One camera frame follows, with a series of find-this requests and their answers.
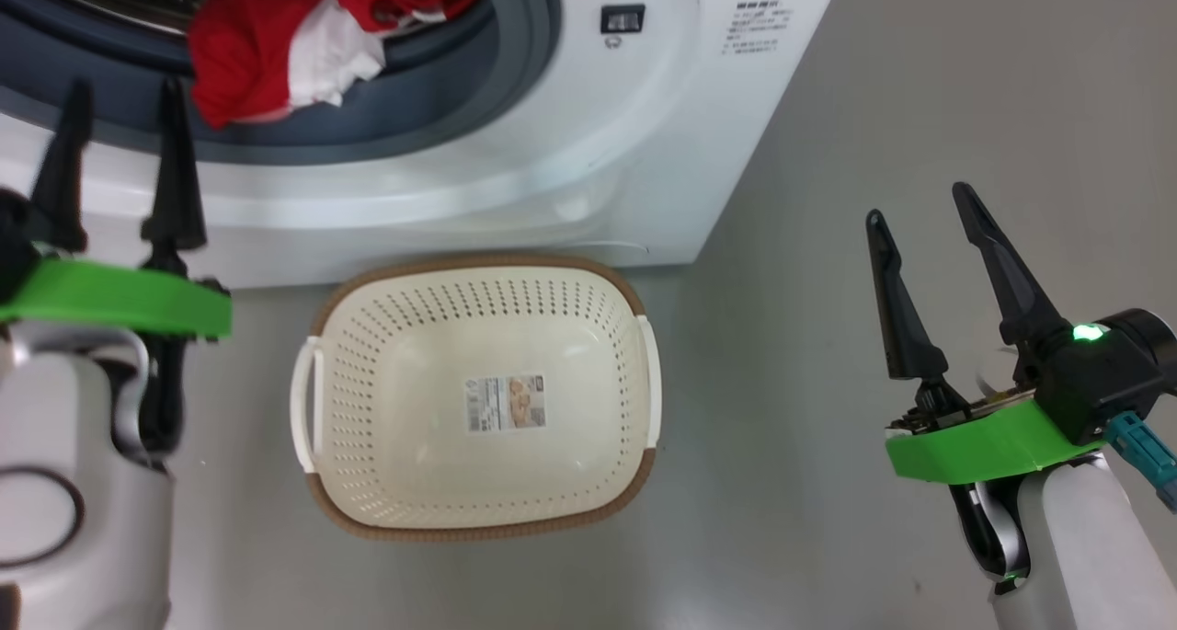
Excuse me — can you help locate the white front-load washing machine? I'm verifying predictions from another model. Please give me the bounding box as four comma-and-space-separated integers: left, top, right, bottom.
0, 0, 847, 289

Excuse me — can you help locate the cream laundry basket brown rim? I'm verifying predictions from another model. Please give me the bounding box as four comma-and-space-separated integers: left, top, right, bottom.
290, 253, 663, 544

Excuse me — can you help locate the teal right cable connector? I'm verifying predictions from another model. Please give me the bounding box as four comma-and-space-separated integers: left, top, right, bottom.
1103, 411, 1177, 511

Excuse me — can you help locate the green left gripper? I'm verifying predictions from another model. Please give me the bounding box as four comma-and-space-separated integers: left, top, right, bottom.
0, 77, 233, 341

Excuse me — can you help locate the basket product label sticker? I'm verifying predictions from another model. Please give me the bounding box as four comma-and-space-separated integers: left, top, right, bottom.
463, 375, 547, 433

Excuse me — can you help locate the red and white garment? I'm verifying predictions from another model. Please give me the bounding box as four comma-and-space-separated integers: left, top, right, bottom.
187, 0, 484, 130

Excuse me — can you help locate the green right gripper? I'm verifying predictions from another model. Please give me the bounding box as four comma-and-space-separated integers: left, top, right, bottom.
865, 181, 1104, 484

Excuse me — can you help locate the steel washing machine drum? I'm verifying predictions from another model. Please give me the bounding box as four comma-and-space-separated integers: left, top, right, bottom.
0, 0, 212, 38

